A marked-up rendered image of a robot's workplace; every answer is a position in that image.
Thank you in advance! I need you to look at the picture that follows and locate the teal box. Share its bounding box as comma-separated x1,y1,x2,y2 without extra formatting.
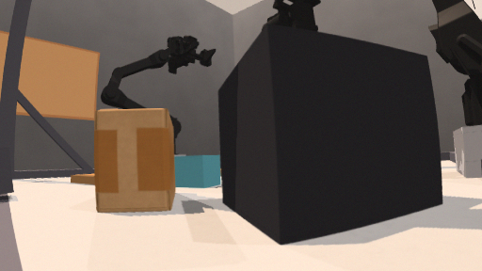
174,155,221,188

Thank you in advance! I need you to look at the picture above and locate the brown cardboard box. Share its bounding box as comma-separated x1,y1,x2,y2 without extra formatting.
94,108,176,213

